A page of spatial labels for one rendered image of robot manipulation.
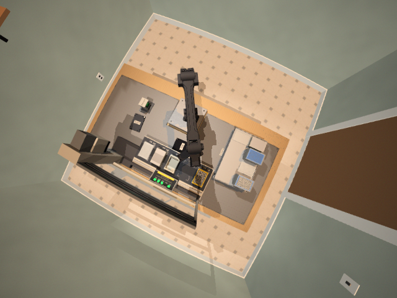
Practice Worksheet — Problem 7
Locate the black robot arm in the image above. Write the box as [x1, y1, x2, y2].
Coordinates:
[177, 68, 203, 167]

